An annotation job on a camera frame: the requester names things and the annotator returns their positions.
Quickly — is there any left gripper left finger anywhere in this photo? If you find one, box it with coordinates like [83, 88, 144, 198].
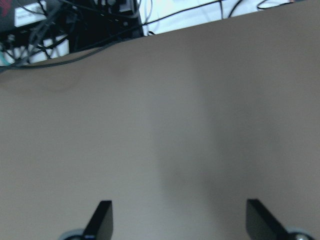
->
[82, 200, 113, 240]

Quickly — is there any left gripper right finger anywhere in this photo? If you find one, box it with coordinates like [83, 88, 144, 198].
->
[245, 199, 289, 240]

